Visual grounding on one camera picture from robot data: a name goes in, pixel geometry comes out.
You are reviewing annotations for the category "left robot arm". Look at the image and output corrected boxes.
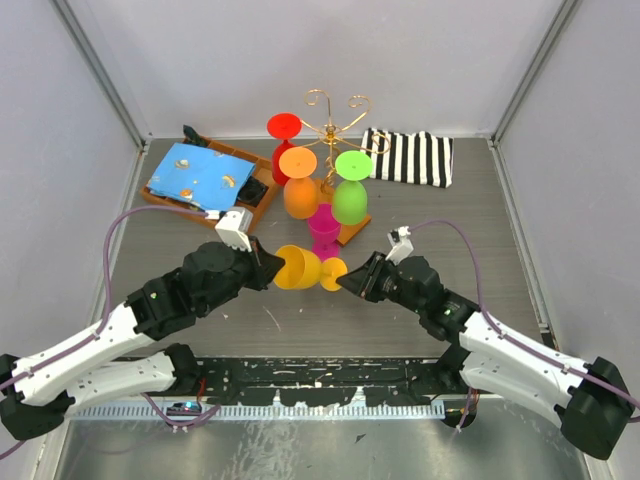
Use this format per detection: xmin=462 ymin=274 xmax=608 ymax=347
xmin=1 ymin=238 xmax=285 ymax=441

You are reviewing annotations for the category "orange plastic wine glass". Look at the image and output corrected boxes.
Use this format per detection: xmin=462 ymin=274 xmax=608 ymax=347
xmin=279 ymin=146 xmax=319 ymax=220

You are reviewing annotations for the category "blue patterned cloth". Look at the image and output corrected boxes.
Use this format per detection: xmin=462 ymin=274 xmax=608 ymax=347
xmin=147 ymin=143 xmax=255 ymax=211

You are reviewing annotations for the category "wooden compartment tray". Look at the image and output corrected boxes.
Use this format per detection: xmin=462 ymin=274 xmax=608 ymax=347
xmin=140 ymin=140 xmax=280 ymax=231

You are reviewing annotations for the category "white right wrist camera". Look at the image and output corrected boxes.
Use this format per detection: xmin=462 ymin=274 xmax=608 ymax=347
xmin=386 ymin=226 xmax=414 ymax=265

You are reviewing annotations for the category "dark patterned cloth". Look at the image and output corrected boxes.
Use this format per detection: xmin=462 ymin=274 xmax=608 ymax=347
xmin=183 ymin=125 xmax=210 ymax=148

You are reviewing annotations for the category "red plastic wine glass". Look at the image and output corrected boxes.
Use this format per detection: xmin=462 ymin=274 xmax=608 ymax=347
xmin=266 ymin=112 xmax=302 ymax=186

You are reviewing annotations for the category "black white striped cloth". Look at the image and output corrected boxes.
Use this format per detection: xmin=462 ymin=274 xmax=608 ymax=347
xmin=361 ymin=128 xmax=454 ymax=188

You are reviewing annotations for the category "black item in tray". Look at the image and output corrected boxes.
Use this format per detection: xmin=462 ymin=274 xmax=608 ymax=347
xmin=237 ymin=176 xmax=268 ymax=207

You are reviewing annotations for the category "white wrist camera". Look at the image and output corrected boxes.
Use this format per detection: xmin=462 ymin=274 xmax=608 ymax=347
xmin=386 ymin=226 xmax=414 ymax=265
xmin=205 ymin=207 xmax=253 ymax=252

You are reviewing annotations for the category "yellow plastic wine glass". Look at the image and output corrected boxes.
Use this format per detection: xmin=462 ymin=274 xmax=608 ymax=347
xmin=274 ymin=245 xmax=348 ymax=292

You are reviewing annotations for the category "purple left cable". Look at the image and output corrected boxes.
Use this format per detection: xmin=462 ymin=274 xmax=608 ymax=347
xmin=0 ymin=205 xmax=211 ymax=459

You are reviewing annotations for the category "pink plastic wine glass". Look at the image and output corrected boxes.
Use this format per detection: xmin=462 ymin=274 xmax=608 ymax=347
xmin=307 ymin=203 xmax=342 ymax=261

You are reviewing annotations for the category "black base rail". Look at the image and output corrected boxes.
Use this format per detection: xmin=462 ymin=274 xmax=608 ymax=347
xmin=182 ymin=357 xmax=468 ymax=407

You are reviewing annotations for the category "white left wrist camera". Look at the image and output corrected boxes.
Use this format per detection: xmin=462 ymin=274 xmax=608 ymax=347
xmin=205 ymin=207 xmax=253 ymax=252

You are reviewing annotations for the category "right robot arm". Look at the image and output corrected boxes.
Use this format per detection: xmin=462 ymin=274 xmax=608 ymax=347
xmin=337 ymin=252 xmax=634 ymax=460

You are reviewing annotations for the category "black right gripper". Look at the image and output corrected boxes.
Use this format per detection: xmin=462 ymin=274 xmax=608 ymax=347
xmin=336 ymin=251 xmax=425 ymax=316

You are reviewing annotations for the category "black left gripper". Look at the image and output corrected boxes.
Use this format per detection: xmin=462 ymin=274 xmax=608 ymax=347
xmin=200 ymin=234 xmax=286 ymax=316

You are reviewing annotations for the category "gold wire glass rack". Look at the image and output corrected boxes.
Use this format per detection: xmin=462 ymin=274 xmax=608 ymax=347
xmin=301 ymin=89 xmax=391 ymax=247

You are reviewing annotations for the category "green plastic wine glass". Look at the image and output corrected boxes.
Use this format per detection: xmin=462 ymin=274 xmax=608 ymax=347
xmin=332 ymin=150 xmax=373 ymax=225

